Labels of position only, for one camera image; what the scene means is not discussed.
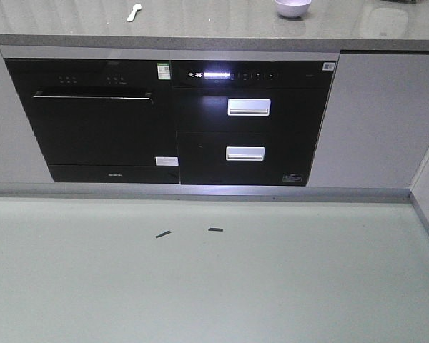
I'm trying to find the lilac plastic bowl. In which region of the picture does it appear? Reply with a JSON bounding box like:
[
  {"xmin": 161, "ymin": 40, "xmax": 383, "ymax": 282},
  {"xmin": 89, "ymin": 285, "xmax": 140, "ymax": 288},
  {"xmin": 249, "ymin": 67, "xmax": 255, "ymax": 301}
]
[{"xmin": 275, "ymin": 0, "xmax": 312, "ymax": 19}]

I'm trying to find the pale green plastic spoon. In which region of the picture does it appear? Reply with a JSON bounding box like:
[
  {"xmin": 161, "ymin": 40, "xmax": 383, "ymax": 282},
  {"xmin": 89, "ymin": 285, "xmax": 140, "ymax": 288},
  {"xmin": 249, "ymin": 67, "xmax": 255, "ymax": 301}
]
[{"xmin": 127, "ymin": 3, "xmax": 142, "ymax": 22}]

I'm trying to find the black disinfection cabinet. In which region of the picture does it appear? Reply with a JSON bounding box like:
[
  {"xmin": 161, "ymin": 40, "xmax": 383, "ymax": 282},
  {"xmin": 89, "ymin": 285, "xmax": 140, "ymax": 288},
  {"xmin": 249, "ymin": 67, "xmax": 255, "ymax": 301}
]
[{"xmin": 171, "ymin": 60, "xmax": 336, "ymax": 187}]

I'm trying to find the white label sticker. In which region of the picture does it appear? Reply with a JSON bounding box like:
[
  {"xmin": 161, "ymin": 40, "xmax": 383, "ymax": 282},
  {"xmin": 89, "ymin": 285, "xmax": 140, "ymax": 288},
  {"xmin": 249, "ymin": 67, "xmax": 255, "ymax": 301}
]
[{"xmin": 155, "ymin": 156, "xmax": 179, "ymax": 166}]

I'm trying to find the black tape strip centre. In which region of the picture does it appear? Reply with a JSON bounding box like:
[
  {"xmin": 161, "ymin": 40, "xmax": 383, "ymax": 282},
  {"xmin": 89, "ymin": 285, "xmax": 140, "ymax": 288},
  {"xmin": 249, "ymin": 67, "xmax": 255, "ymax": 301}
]
[{"xmin": 208, "ymin": 227, "xmax": 224, "ymax": 232}]

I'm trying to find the black tape strip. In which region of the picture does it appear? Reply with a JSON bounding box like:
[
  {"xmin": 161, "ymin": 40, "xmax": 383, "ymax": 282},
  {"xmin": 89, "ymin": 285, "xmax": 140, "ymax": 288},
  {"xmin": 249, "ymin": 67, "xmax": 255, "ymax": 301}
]
[
  {"xmin": 155, "ymin": 230, "xmax": 172, "ymax": 239},
  {"xmin": 208, "ymin": 227, "xmax": 224, "ymax": 232}
]

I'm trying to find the black tape strip left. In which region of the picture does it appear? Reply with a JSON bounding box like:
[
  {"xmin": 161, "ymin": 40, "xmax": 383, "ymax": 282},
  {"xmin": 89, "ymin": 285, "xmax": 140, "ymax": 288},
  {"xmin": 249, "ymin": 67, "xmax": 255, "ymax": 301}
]
[{"xmin": 155, "ymin": 230, "xmax": 172, "ymax": 239}]

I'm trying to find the green energy label sticker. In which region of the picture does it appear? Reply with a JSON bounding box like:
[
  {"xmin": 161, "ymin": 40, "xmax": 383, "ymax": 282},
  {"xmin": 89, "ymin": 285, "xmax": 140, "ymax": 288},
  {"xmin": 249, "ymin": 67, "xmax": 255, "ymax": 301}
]
[{"xmin": 157, "ymin": 63, "xmax": 171, "ymax": 80}]

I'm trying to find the black built-in dishwasher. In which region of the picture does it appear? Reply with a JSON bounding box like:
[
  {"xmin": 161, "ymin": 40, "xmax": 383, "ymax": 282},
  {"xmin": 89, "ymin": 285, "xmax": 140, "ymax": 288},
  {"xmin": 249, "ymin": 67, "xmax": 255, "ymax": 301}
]
[{"xmin": 5, "ymin": 58, "xmax": 179, "ymax": 184}]

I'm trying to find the grey cabinet door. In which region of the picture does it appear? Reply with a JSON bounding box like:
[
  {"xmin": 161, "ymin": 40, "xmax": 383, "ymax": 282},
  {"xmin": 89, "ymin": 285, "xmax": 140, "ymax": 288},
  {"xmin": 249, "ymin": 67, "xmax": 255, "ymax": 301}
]
[{"xmin": 308, "ymin": 53, "xmax": 429, "ymax": 189}]

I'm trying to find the lower silver drawer handle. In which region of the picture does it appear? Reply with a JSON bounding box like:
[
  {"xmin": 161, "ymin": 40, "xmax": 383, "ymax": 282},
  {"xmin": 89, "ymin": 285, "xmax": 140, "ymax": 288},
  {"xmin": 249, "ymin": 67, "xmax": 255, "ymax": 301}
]
[{"xmin": 225, "ymin": 146, "xmax": 265, "ymax": 161}]

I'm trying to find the silver drawer handle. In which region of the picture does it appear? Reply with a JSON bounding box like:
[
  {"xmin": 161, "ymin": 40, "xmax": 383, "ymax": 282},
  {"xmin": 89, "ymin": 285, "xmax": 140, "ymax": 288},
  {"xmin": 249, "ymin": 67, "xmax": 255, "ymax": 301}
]
[
  {"xmin": 227, "ymin": 99, "xmax": 271, "ymax": 116},
  {"xmin": 225, "ymin": 146, "xmax": 265, "ymax": 161}
]

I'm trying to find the upper silver drawer handle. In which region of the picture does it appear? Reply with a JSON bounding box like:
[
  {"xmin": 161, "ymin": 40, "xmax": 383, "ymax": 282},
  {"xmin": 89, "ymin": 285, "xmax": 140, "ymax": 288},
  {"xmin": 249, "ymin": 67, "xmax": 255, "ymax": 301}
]
[{"xmin": 227, "ymin": 99, "xmax": 271, "ymax": 116}]

